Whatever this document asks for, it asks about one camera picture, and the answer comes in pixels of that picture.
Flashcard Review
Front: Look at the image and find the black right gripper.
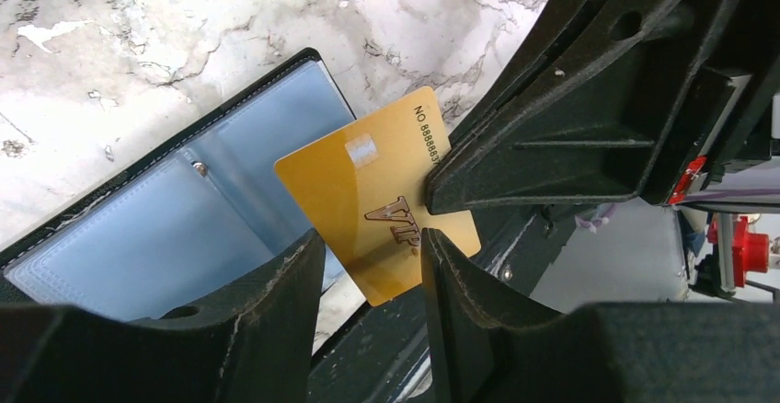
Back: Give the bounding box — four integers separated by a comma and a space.
425, 0, 779, 213

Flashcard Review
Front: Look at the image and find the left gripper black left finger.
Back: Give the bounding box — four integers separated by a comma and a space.
1, 230, 325, 402

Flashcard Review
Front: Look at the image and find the black leather card holder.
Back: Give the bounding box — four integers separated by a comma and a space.
1, 48, 355, 321

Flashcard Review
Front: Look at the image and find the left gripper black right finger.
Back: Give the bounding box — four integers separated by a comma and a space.
421, 228, 779, 402

